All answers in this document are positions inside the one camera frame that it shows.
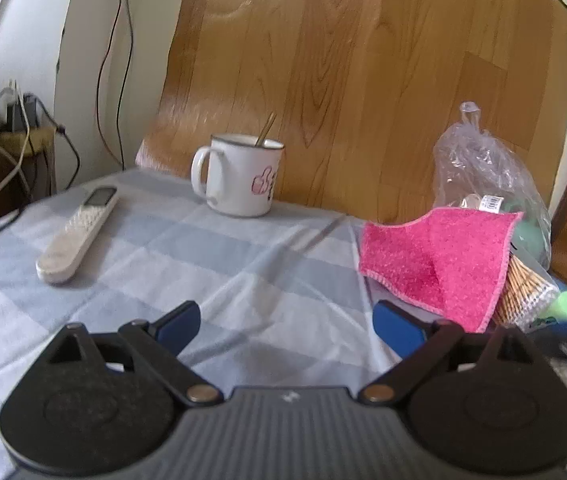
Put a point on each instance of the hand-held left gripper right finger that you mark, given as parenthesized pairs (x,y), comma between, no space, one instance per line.
(396,327)

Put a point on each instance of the wood-pattern board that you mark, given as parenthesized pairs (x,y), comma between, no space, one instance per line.
(338,60)

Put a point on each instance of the dark power adapter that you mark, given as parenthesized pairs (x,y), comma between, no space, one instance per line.
(16,112)

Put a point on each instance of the thin silver stick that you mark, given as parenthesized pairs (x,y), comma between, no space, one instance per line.
(323,230)

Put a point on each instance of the white enamel mug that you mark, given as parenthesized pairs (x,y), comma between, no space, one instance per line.
(233,180)

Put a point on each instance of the pink fluffy cloth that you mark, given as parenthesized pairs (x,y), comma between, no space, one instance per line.
(443,260)

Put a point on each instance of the metal spoon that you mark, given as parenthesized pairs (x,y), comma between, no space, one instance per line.
(266,130)

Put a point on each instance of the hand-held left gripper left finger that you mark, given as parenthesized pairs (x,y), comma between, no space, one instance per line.
(181,325)

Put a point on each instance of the wooden stool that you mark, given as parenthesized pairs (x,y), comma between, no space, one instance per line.
(38,141)

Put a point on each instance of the white remote control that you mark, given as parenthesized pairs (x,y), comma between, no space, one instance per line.
(76,232)

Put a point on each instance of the clear plastic bag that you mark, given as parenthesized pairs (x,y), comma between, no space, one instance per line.
(478,165)

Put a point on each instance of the pack of wooden toothpicks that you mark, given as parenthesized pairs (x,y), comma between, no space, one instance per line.
(523,290)

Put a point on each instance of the blue checkered tablecloth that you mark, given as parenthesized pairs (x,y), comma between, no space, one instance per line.
(213,270)

